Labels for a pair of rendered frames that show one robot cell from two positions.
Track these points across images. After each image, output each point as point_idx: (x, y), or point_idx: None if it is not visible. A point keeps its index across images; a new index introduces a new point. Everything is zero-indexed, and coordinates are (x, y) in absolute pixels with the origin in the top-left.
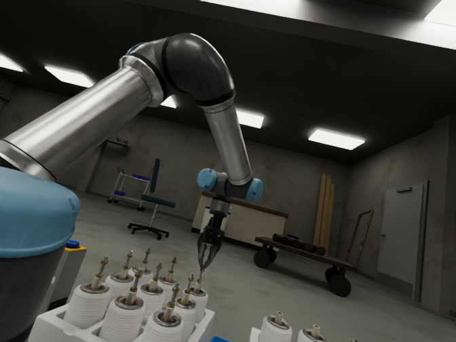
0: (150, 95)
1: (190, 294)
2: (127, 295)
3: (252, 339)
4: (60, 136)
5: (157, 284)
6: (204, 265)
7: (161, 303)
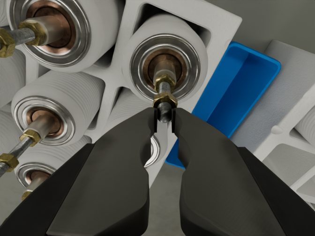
0: None
1: (145, 99)
2: (24, 167)
3: (294, 114)
4: None
5: (46, 132)
6: (170, 120)
7: (88, 123)
